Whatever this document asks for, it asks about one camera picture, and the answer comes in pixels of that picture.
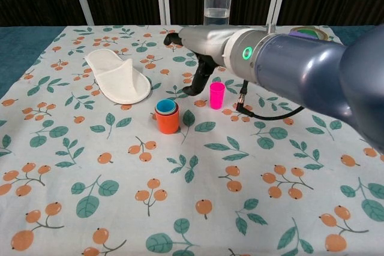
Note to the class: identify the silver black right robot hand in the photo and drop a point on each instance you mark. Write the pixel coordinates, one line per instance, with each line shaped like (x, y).
(207, 43)

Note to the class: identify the pink plastic cup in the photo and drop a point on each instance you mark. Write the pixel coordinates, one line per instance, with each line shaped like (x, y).
(216, 97)

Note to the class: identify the yellow plastic cup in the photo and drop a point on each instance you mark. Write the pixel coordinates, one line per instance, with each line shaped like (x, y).
(175, 108)

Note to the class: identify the light blue plastic cup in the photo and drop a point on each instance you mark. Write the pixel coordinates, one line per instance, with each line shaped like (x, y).
(165, 106)

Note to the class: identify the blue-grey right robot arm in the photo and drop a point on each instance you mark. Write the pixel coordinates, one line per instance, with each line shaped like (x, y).
(300, 67)

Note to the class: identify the orange plastic cup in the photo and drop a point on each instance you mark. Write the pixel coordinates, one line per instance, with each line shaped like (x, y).
(166, 124)

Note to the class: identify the white disposable slipper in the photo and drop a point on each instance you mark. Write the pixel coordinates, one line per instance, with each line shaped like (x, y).
(120, 82)

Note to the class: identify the yellowish tape roll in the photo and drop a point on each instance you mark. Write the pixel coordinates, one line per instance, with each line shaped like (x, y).
(322, 34)

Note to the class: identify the floral printed tablecloth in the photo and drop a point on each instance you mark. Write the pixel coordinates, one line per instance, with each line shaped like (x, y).
(90, 148)

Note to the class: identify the teal table cover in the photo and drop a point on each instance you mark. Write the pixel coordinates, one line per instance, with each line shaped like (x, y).
(18, 46)

